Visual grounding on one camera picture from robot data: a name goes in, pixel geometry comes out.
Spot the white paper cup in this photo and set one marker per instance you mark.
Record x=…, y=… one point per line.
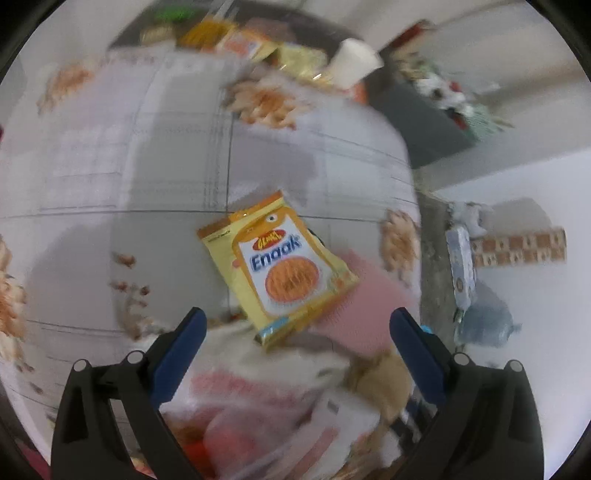
x=353, y=62

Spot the pile of snack packets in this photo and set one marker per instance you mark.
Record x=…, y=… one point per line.
x=240, y=41

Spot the pink sponge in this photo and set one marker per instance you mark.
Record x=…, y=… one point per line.
x=369, y=304

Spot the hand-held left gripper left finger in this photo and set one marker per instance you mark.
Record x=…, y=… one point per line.
x=184, y=341

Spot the yellow snack packet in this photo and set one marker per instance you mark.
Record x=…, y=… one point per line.
x=281, y=267

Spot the green patterned box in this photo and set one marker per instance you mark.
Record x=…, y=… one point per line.
x=485, y=121

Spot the white printed package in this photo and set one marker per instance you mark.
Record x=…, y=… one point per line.
x=461, y=263

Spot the blue water jug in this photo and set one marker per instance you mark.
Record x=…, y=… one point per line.
x=487, y=318

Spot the tile pattern storage box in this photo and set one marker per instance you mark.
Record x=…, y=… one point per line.
x=517, y=247

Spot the white plastic bag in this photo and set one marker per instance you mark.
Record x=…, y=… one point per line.
x=258, y=369

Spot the grey side table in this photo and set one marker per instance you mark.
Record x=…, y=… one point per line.
x=425, y=134

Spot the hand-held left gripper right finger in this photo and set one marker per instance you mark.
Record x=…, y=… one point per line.
x=411, y=346

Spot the floral tablecloth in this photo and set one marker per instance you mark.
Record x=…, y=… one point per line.
x=161, y=161

